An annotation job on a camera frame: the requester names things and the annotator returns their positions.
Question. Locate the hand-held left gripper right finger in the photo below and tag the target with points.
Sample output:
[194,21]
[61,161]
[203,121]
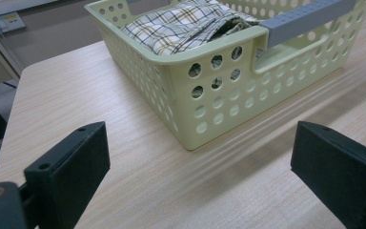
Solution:
[343,171]

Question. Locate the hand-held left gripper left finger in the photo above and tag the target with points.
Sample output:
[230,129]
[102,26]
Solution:
[66,171]

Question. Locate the pale green plastic basket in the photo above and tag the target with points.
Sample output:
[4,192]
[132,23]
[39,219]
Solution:
[187,136]

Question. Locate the plaid cloth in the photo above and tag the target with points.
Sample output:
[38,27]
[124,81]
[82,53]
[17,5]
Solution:
[171,28]

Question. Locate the white socket with yellow label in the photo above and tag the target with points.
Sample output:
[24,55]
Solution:
[0,24]

